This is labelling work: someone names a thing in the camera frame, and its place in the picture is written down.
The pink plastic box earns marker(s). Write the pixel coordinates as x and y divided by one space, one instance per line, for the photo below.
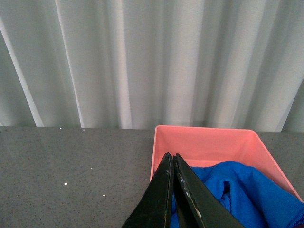
205 147

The blue microfiber cloth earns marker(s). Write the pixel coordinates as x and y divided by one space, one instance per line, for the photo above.
250 196

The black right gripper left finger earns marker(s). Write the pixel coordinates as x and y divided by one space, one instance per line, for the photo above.
154 208

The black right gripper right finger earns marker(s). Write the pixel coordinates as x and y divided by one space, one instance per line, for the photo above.
195 205

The white pleated curtain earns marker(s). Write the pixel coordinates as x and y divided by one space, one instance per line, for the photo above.
136 64

